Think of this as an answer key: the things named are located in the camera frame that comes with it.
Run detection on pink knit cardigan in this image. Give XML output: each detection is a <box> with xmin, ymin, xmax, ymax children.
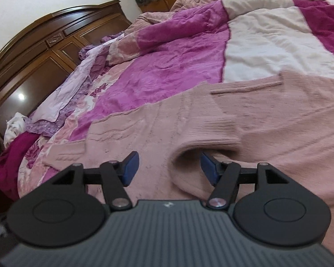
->
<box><xmin>44</xmin><ymin>72</ymin><xmax>334</xmax><ymax>253</ymax></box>

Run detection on lilac ruffled pillow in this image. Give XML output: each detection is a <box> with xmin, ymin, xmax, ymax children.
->
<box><xmin>25</xmin><ymin>32</ymin><xmax>124</xmax><ymax>138</ymax></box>

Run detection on magenta pillow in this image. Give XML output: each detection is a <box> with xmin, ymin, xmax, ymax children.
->
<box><xmin>0</xmin><ymin>132</ymin><xmax>40</xmax><ymax>201</ymax></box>

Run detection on white crumpled cloth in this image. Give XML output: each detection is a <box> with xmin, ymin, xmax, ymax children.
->
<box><xmin>3</xmin><ymin>112</ymin><xmax>28</xmax><ymax>148</ymax></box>

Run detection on magenta patchwork quilt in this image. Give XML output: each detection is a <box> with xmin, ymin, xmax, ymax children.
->
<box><xmin>17</xmin><ymin>0</ymin><xmax>334</xmax><ymax>196</ymax></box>

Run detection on dark wooden headboard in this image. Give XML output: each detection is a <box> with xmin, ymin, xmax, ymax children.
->
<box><xmin>0</xmin><ymin>0</ymin><xmax>131</xmax><ymax>138</ymax></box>

